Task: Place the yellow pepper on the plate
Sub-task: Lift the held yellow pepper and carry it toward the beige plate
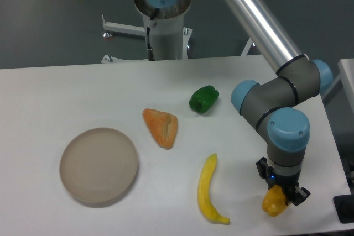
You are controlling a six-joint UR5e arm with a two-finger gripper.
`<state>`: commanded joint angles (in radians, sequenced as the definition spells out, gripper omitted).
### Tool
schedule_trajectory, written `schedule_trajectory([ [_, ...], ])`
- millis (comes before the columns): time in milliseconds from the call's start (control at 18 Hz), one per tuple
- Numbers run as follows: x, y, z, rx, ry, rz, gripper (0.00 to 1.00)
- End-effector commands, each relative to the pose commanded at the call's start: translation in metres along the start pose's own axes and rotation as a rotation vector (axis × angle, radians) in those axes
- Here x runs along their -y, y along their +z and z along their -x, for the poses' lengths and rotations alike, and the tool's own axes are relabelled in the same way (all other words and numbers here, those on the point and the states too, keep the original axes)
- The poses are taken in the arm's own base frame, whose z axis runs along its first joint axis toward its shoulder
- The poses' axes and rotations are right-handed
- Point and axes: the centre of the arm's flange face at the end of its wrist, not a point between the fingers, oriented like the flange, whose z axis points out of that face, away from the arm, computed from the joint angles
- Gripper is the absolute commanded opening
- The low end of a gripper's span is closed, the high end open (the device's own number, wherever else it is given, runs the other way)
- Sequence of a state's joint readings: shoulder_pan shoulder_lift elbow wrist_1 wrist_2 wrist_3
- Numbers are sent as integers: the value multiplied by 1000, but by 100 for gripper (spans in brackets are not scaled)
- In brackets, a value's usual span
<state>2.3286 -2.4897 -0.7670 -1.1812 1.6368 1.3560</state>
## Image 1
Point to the black device at right edge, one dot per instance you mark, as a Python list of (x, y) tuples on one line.
[(344, 208)]

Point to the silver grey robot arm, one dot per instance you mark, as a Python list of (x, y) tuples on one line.
[(268, 108)]

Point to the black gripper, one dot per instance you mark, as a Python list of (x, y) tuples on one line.
[(285, 177)]

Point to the green bell pepper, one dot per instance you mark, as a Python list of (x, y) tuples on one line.
[(203, 99)]

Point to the white side table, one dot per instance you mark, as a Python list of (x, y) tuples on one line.
[(343, 80)]

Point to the yellow banana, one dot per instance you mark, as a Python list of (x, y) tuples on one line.
[(205, 205)]

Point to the beige round plate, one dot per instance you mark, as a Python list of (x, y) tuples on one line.
[(98, 167)]

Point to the yellow pepper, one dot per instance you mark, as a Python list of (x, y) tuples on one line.
[(274, 202)]

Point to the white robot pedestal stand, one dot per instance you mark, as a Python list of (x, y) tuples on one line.
[(166, 36)]

